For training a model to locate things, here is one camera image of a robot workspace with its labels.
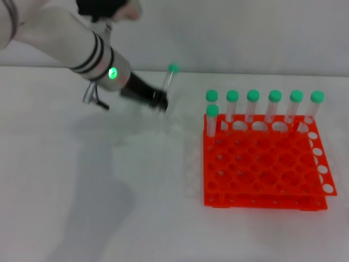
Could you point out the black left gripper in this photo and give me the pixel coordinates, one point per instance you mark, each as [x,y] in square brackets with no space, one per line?
[136,88]

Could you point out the clear test tube green cap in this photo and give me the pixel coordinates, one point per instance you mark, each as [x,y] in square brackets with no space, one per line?
[173,67]
[253,95]
[232,95]
[212,110]
[296,95]
[211,95]
[275,95]
[317,96]

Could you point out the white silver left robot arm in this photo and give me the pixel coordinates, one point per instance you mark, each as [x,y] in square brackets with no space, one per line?
[54,35]

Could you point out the orange plastic test tube rack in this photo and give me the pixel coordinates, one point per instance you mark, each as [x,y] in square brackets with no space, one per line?
[261,163]

